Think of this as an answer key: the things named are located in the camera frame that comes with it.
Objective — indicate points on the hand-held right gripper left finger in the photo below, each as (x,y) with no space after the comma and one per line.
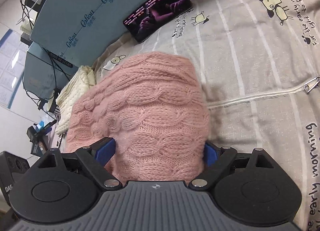
(103,152)

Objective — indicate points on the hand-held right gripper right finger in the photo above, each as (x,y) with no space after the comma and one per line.
(210,154)

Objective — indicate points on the black box with blue insert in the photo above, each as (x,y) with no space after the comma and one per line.
(40,137)

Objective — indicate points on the cream knit sweater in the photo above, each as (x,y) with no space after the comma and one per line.
(75,96)

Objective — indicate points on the small blue-grey box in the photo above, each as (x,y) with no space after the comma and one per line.
(42,75)

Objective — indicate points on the grey striped printed duvet cover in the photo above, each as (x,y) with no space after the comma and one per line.
(250,58)

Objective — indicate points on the large blue-grey flat box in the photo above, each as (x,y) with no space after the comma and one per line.
(100,3)

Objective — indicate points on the black smartphone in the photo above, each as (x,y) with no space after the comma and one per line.
(158,12)

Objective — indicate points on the black power adapter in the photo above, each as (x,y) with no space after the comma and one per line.
(32,0)

